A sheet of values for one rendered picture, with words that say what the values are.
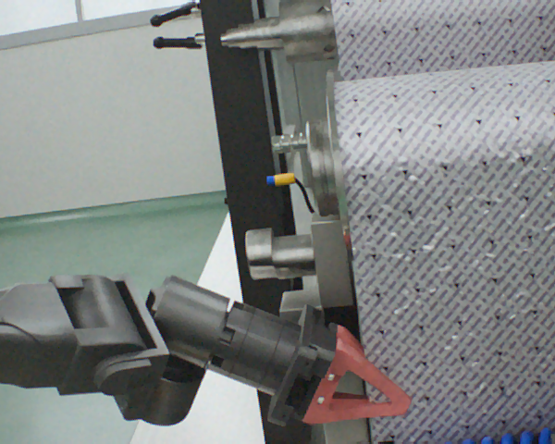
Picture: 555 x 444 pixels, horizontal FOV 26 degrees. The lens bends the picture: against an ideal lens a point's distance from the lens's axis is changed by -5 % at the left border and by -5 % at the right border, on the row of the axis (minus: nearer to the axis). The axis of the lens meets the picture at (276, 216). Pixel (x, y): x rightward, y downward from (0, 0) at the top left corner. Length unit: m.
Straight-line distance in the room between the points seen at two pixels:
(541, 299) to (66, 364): 0.35
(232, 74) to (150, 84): 5.38
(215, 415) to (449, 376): 0.54
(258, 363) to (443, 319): 0.14
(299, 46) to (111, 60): 5.47
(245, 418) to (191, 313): 0.52
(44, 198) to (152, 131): 0.73
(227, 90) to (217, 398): 0.42
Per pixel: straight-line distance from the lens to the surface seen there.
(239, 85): 1.21
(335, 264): 0.97
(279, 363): 0.89
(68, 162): 6.75
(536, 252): 0.90
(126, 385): 0.86
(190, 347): 0.89
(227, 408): 1.43
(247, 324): 0.89
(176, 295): 0.89
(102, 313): 0.86
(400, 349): 0.91
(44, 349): 0.83
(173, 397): 0.94
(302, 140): 0.93
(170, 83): 6.56
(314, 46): 1.15
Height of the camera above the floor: 1.44
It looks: 14 degrees down
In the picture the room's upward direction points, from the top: 8 degrees counter-clockwise
